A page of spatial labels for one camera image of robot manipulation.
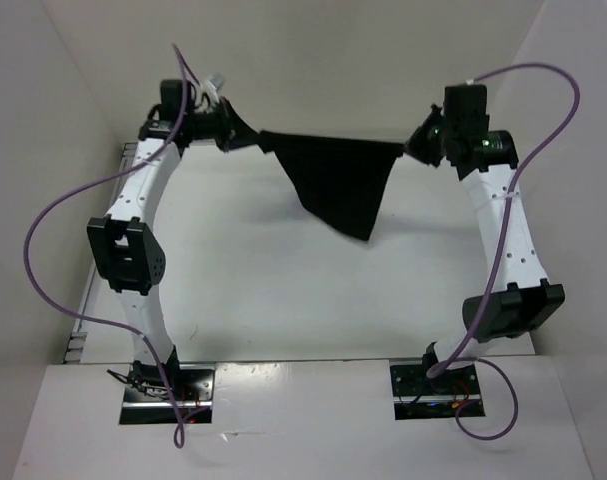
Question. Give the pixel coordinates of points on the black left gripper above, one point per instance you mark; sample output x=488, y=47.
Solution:
x=234, y=133

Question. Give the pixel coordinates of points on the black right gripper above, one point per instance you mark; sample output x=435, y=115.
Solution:
x=417, y=146

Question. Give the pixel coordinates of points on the black skirt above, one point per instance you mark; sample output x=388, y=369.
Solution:
x=341, y=181

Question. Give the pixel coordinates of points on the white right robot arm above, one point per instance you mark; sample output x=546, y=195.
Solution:
x=519, y=296

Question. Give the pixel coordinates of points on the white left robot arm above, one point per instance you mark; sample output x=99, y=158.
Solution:
x=126, y=252

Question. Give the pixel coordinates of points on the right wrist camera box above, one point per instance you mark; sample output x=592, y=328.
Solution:
x=464, y=110

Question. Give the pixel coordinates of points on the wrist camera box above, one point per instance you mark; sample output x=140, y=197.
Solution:
x=203, y=96
x=464, y=110

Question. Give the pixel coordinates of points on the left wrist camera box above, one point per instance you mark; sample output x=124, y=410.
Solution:
x=203, y=96

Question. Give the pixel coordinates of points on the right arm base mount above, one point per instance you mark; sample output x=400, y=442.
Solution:
x=416, y=397

